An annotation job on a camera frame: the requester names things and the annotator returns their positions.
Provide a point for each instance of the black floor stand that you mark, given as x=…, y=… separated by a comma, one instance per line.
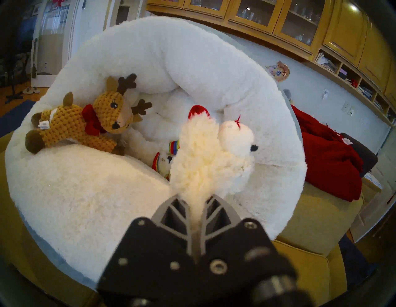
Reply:
x=14, y=92

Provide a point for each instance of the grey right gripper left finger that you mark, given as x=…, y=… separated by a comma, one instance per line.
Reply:
x=168, y=213

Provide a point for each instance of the navy floor blanket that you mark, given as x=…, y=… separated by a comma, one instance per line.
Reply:
x=15, y=114

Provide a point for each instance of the wooden cubby shelf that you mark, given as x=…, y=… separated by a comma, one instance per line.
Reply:
x=355, y=77

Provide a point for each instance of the red flower door decoration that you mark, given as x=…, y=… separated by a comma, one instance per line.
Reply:
x=58, y=2

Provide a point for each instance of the white lamb plush rainbow feet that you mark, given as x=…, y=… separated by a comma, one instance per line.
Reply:
x=173, y=147

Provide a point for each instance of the dark navy crumpled cloth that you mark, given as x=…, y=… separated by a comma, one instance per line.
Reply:
x=355, y=263

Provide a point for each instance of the white grey round dog bed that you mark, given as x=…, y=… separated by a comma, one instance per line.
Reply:
x=92, y=185

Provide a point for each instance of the cartoon child wall cutout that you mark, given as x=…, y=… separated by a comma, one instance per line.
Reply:
x=278, y=71

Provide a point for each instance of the yellow sofa back cushion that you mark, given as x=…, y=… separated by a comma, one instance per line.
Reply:
x=318, y=216

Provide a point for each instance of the white open glass door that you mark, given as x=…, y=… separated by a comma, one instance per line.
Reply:
x=123, y=9

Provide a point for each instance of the white fluffy plush toy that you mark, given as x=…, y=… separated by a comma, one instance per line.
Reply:
x=210, y=154

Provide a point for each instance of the dark grey office chair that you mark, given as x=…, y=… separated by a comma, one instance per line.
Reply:
x=365, y=154

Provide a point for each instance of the yellow fabric sofa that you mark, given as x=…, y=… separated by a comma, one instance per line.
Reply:
x=18, y=241

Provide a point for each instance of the white glass french door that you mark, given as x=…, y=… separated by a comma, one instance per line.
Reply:
x=52, y=46

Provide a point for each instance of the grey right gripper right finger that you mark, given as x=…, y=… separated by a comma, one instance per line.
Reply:
x=222, y=216

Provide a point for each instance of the red blanket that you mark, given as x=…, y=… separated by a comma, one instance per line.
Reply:
x=328, y=161

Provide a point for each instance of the wooden wall cabinets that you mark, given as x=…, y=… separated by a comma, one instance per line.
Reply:
x=340, y=24

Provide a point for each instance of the brown reindeer plush toy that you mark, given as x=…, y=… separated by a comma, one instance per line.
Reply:
x=77, y=123

